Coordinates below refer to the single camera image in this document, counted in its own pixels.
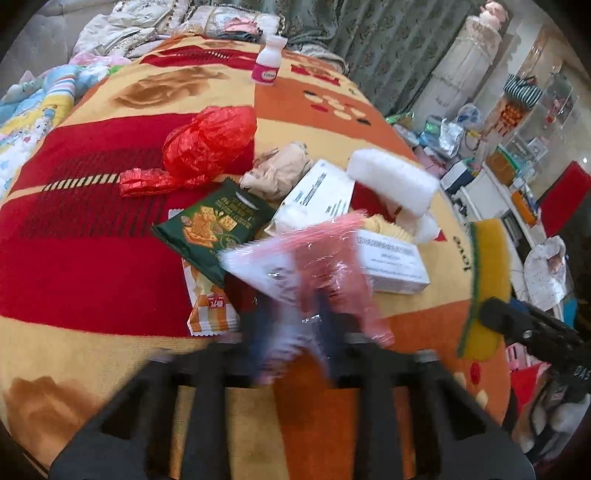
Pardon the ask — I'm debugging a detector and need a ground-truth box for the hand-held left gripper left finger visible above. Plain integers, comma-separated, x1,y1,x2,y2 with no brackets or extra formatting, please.
48,295,296,480

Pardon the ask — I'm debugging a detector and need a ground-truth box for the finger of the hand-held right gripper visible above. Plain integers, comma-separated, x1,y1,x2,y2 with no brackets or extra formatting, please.
479,298,557,349

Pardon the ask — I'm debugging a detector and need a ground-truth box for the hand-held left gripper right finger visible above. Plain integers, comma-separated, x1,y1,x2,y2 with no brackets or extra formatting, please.
314,291,536,480

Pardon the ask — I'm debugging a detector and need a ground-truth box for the yellow green sponge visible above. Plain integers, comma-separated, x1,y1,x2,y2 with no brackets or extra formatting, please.
457,219,513,361

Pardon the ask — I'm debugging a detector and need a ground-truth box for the pink clear plastic bag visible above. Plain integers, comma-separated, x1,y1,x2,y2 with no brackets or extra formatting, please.
222,210,398,384

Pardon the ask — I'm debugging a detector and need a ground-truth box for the green cracker packet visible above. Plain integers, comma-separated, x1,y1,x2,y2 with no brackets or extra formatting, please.
151,178,278,289

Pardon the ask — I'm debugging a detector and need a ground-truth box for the orange white snack packet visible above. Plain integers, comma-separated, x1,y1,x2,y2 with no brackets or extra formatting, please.
168,209,242,337

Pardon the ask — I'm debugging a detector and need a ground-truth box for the white patterned bag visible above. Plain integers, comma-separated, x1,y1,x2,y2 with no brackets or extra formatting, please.
524,235,568,310

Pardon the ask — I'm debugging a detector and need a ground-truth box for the white cardboard box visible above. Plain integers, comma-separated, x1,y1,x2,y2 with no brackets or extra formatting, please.
353,228,431,295
274,159,356,232

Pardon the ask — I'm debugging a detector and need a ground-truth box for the pale yellow ruffled wrapper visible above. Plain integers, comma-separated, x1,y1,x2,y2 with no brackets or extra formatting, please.
365,213,411,241

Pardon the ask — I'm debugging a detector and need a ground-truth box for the white low shelf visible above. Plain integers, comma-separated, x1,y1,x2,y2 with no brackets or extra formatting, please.
450,164,550,259

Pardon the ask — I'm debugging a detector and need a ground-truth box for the red floor mat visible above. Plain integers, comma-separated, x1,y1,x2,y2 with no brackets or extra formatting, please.
538,161,591,238

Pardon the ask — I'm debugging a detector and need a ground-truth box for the crumpled beige paper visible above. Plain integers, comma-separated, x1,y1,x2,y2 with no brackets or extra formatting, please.
239,142,315,201

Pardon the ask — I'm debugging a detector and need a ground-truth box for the white foam piece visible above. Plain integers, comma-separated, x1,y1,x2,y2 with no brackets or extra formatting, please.
346,148,441,245

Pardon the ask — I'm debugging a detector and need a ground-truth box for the printed red orange blanket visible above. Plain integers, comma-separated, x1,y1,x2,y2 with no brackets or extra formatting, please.
0,34,513,480

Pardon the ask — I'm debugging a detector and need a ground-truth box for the silver foil bag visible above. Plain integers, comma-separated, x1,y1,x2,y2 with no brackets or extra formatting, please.
438,117,465,158

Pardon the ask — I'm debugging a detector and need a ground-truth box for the red plastic bag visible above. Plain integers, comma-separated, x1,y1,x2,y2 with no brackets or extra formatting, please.
119,106,257,198

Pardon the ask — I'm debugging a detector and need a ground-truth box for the striped tote bag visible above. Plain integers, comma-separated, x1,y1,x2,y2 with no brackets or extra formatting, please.
503,74,543,109

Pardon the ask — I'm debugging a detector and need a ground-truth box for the white lace covered cabinet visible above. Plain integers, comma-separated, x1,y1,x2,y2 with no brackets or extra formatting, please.
425,14,509,107

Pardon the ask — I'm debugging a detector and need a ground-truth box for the white bottle pink label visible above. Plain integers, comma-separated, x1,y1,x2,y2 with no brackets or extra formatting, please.
252,36,289,87

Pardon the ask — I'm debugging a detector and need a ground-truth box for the green patterned curtain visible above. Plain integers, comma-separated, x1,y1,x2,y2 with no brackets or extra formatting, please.
194,0,476,118

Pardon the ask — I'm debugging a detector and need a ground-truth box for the pink folded clothing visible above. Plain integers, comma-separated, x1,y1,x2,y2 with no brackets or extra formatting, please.
222,18,264,40

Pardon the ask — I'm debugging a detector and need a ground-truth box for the cream embroidered pillow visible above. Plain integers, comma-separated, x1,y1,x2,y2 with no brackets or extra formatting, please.
74,0,195,58
178,7,287,42

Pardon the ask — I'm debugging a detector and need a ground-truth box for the pink plush toy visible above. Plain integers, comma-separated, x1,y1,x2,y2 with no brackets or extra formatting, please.
478,0,513,24

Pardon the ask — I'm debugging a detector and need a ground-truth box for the colourful cartoon quilt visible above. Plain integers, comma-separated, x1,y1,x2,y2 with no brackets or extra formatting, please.
0,62,109,185

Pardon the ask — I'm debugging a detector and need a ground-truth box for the grey tufted sofa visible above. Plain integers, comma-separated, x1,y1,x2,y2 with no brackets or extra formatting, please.
0,0,112,75

